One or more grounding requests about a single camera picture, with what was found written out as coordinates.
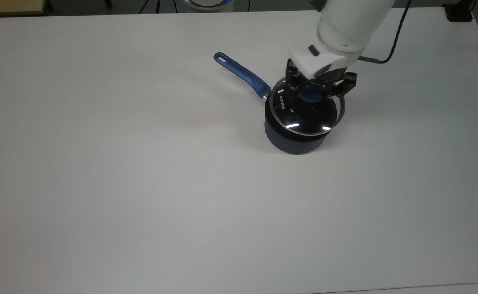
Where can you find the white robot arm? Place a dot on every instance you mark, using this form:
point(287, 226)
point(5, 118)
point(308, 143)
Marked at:
point(345, 32)

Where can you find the yellow wooden table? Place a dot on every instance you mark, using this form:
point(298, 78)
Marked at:
point(10, 6)

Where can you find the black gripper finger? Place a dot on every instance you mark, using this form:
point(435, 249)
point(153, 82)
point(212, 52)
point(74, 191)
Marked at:
point(344, 83)
point(292, 81)

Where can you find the black box at table corner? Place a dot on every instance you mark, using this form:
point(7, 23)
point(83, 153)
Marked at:
point(459, 12)

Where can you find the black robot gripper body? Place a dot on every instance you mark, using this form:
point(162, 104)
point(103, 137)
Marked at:
point(324, 79)

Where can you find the glass lid with blue knob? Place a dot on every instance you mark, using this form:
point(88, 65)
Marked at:
point(308, 114)

